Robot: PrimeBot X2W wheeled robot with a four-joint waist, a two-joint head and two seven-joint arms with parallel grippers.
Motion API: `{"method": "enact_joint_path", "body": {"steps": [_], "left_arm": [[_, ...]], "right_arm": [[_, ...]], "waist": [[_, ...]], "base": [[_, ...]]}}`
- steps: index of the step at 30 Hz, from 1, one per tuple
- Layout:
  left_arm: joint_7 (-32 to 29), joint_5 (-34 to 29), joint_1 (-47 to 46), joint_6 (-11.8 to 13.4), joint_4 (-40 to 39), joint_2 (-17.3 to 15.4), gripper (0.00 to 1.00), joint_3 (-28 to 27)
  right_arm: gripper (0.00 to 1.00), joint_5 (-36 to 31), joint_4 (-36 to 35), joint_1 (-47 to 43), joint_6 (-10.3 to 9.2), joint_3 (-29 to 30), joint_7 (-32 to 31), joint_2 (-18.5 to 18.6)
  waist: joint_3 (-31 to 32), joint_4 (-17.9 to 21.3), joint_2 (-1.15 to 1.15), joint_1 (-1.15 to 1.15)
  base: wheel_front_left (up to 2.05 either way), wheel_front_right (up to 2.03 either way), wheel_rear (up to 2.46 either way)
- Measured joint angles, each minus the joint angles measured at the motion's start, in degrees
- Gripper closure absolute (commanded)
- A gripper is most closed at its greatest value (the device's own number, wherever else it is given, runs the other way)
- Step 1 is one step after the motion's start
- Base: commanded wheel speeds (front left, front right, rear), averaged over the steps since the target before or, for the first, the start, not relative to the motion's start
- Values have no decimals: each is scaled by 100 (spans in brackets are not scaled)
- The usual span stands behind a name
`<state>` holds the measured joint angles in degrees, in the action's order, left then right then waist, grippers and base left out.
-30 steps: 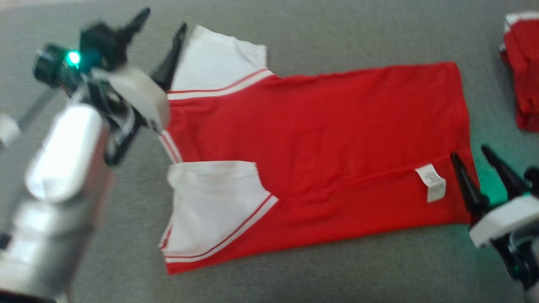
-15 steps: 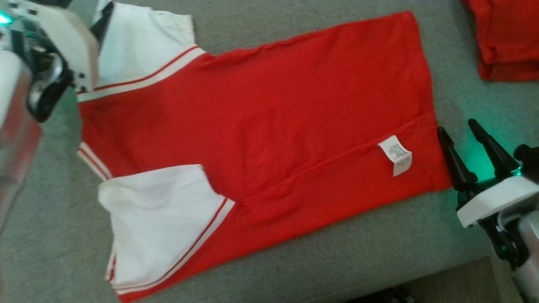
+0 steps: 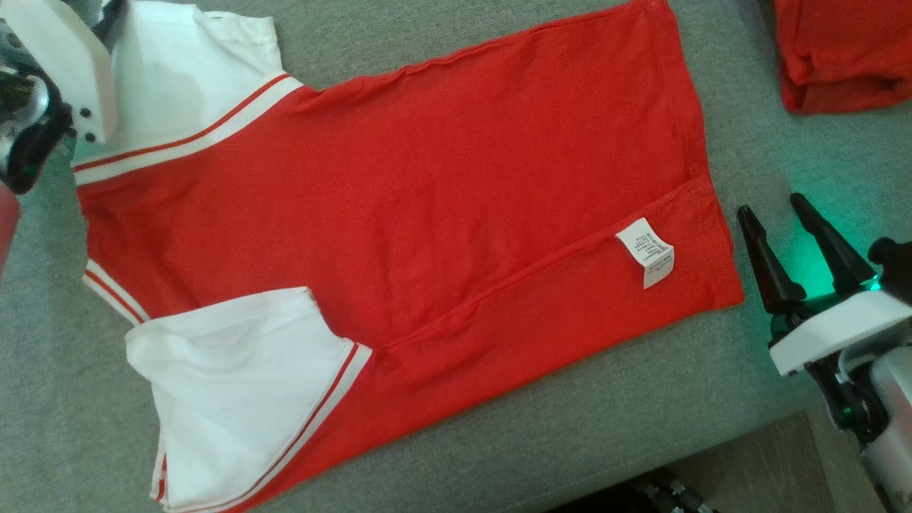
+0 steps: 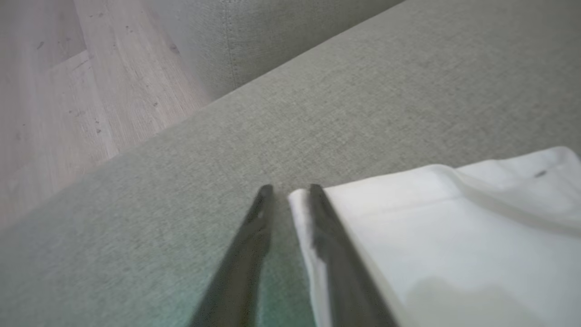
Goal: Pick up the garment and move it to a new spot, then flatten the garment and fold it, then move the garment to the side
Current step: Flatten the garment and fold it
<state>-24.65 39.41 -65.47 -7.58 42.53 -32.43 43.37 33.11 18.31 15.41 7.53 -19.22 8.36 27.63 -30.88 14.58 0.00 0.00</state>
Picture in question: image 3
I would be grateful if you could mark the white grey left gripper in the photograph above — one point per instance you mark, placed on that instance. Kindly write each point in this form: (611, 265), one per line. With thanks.
(64, 64)

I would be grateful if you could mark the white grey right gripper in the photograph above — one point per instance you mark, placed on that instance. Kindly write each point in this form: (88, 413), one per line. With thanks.
(833, 331)

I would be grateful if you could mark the red and white shirt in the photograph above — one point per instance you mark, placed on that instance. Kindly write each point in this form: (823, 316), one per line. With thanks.
(427, 178)

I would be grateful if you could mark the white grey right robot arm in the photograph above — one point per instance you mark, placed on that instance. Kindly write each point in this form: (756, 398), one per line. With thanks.
(894, 463)

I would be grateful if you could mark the folded red garment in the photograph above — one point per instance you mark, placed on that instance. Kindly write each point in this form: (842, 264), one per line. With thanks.
(841, 50)

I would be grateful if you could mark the red cloth item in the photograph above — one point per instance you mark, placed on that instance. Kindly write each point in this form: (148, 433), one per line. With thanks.
(7, 228)

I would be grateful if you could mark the grey fabric sofa seat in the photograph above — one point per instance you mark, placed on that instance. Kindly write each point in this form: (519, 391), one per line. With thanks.
(641, 399)

